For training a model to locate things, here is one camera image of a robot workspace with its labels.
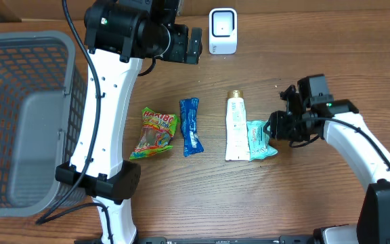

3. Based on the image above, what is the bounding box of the mint green wipes packet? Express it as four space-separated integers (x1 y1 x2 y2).
246 120 278 161

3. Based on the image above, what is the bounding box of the white tube with gold cap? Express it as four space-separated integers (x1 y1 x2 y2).
225 90 250 161

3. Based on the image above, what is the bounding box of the blue cookie packet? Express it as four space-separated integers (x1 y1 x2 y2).
179 98 204 157

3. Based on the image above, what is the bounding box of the green gummy candy bag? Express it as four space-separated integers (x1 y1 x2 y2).
129 107 179 160

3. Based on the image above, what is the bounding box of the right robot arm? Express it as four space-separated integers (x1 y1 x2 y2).
263 74 390 244

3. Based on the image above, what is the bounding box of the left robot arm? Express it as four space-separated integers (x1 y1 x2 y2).
56 0 202 243

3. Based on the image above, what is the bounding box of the white barcode scanner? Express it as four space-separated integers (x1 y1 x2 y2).
209 7 238 55

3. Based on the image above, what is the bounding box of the grey plastic mesh basket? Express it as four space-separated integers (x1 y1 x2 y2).
0 31 87 218

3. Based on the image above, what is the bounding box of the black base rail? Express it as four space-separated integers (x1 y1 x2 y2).
133 235 326 244

